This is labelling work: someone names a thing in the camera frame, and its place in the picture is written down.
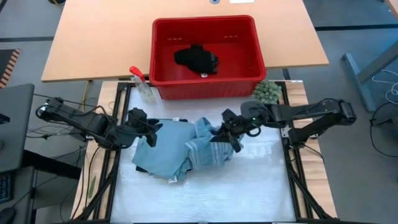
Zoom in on light wooden desk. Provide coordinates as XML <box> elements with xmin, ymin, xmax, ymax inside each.
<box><xmin>40</xmin><ymin>0</ymin><xmax>330</xmax><ymax>83</ymax></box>

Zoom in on black garment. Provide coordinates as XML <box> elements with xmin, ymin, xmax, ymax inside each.
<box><xmin>173</xmin><ymin>44</ymin><xmax>220</xmax><ymax>78</ymax></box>

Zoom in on blue striped shirt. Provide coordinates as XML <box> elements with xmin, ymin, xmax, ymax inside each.
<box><xmin>174</xmin><ymin>116</ymin><xmax>246</xmax><ymax>180</ymax></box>

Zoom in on grey side desk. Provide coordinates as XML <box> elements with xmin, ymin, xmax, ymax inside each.
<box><xmin>0</xmin><ymin>83</ymin><xmax>35</xmax><ymax>174</ymax></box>

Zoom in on black round floor object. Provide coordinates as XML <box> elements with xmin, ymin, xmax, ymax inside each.
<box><xmin>369</xmin><ymin>102</ymin><xmax>398</xmax><ymax>156</ymax></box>

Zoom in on black keyboard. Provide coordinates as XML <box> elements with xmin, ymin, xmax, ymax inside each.
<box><xmin>0</xmin><ymin>172</ymin><xmax>13</xmax><ymax>203</ymax></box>

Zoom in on white cable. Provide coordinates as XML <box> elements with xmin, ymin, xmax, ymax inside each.
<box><xmin>371</xmin><ymin>70</ymin><xmax>398</xmax><ymax>105</ymax></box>

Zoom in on black aluminium table frame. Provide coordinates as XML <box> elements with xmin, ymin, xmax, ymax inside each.
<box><xmin>70</xmin><ymin>81</ymin><xmax>338</xmax><ymax>224</ymax></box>

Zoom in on yellow cable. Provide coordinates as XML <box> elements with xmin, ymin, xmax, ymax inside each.
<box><xmin>81</xmin><ymin>80</ymin><xmax>91</xmax><ymax>105</ymax></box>

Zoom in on red plastic laundry bin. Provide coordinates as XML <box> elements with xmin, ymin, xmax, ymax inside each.
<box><xmin>149</xmin><ymin>14</ymin><xmax>267</xmax><ymax>101</ymax></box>

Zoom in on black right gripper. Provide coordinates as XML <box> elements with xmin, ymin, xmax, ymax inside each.
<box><xmin>210</xmin><ymin>100</ymin><xmax>269</xmax><ymax>154</ymax></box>

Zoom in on grey metal table leg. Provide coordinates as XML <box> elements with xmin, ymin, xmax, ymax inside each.
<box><xmin>341</xmin><ymin>40</ymin><xmax>398</xmax><ymax>112</ymax></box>

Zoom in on clear spray bottle red trigger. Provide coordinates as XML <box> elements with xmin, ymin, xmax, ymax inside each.
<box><xmin>129</xmin><ymin>65</ymin><xmax>157</xmax><ymax>106</ymax></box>

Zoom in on green strip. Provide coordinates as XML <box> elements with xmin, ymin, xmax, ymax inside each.
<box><xmin>88</xmin><ymin>175</ymin><xmax>97</xmax><ymax>200</ymax></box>

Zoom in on black orange hazard-striped mat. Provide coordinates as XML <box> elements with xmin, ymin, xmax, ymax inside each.
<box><xmin>0</xmin><ymin>49</ymin><xmax>21</xmax><ymax>90</ymax></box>

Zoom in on green artificial plant in pot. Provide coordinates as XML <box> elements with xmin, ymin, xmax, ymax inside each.
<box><xmin>251</xmin><ymin>80</ymin><xmax>282</xmax><ymax>106</ymax></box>

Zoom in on light blue jeans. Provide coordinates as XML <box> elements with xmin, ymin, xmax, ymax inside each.
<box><xmin>131</xmin><ymin>119</ymin><xmax>200</xmax><ymax>182</ymax></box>

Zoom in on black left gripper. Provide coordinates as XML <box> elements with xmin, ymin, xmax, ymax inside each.
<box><xmin>126</xmin><ymin>107</ymin><xmax>164</xmax><ymax>149</ymax></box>

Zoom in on black computer mouse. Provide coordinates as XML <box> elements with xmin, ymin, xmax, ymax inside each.
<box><xmin>0</xmin><ymin>207</ymin><xmax>16</xmax><ymax>224</ymax></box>

